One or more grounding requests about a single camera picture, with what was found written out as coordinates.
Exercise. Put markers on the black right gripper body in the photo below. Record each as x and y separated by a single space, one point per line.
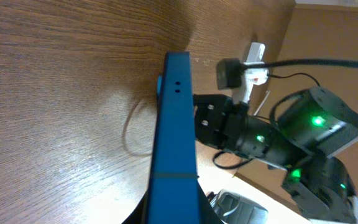
224 125

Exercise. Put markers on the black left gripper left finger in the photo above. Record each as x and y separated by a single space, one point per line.
139 214

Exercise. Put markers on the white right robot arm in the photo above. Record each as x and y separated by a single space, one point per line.
303 141

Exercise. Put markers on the grey device below table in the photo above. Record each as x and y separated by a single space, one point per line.
232 208

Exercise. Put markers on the blue Galaxy smartphone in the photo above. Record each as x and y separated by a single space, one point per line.
172 194

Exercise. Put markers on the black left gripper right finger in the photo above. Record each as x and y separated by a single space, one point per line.
207 214

